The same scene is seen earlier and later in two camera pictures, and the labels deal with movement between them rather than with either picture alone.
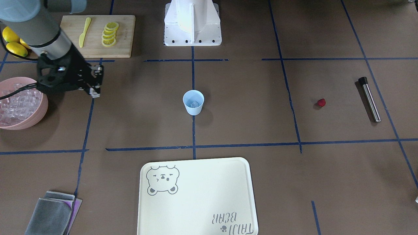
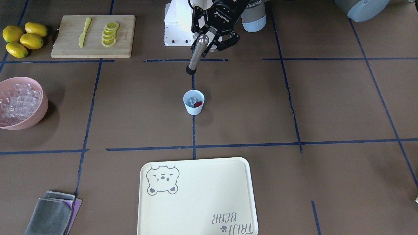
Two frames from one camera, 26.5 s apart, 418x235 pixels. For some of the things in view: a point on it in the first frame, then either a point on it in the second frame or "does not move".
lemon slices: (109, 33) does not move
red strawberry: (321, 102) -> (198, 103)
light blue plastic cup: (193, 100) does not move
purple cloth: (75, 207) does not move
